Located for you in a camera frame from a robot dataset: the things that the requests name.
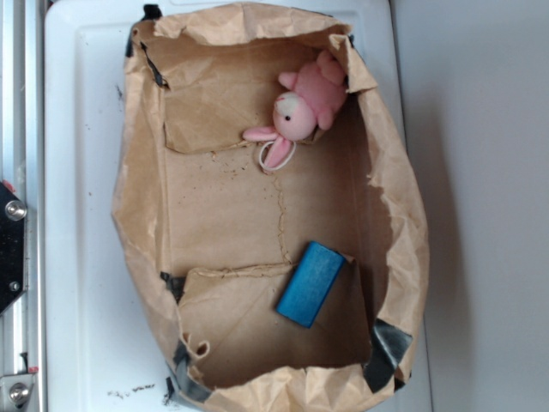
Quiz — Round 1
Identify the white plastic tray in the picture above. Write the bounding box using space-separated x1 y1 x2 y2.
42 0 434 412

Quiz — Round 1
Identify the brown paper bag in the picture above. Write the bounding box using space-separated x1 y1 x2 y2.
112 3 429 411

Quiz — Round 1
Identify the aluminium frame rail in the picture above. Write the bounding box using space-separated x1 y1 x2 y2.
1 1 49 411

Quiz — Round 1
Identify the blue wooden block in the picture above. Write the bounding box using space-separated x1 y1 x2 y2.
276 241 346 329

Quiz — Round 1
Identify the black metal bracket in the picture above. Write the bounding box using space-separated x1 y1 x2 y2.
0 180 27 314

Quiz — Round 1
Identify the pink plush bunny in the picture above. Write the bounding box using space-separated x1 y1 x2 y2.
243 51 347 173

